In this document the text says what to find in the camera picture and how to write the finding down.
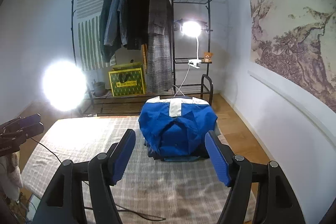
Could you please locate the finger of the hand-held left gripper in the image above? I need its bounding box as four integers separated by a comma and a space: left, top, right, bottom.
0, 122, 45, 144
0, 114, 42, 134

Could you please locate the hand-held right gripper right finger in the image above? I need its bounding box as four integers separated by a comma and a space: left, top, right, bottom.
204, 130, 306, 224

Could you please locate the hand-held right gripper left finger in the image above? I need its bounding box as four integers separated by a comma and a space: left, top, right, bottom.
31, 128, 136, 224

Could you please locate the white and blue jacket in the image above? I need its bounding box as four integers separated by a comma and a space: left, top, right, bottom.
138, 96, 219, 159

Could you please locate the black metal clothes rack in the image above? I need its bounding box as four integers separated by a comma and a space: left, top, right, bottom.
70, 0, 214, 117

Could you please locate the navy folded puffer jacket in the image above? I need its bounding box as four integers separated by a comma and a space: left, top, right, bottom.
144, 144, 168, 161

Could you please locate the grey checked blanket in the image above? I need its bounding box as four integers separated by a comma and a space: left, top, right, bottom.
20, 116, 256, 224

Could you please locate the dark pot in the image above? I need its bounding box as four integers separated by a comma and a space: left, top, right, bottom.
93, 81, 106, 96

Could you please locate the green yellow patterned box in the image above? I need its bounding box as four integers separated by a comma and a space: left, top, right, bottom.
108, 62, 146, 97

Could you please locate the white clip lamp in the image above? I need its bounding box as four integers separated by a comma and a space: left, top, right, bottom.
173, 18, 202, 98

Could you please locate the orange wooden board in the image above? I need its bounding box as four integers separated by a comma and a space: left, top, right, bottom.
141, 43, 149, 76

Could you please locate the grey plaid hanging coat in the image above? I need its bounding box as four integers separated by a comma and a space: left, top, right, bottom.
146, 0, 174, 93

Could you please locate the dark green hanging jacket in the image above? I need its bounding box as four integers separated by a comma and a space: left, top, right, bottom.
99, 0, 117, 63

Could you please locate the blue denim hanging jacket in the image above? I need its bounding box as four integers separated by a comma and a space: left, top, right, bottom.
104, 0, 134, 51

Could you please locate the black hanging coat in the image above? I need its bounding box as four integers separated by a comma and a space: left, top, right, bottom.
123, 0, 151, 51

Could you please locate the black cable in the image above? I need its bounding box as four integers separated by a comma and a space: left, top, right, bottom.
28, 136, 166, 221

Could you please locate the ring light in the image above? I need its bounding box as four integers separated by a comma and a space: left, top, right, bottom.
42, 61, 87, 112

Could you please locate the black metal chair frame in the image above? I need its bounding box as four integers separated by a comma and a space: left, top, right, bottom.
201, 74, 214, 106

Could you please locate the green striped wall hanging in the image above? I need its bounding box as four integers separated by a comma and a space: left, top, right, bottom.
76, 0, 117, 72

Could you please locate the landscape wall mural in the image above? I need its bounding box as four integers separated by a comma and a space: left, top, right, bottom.
247, 0, 336, 109

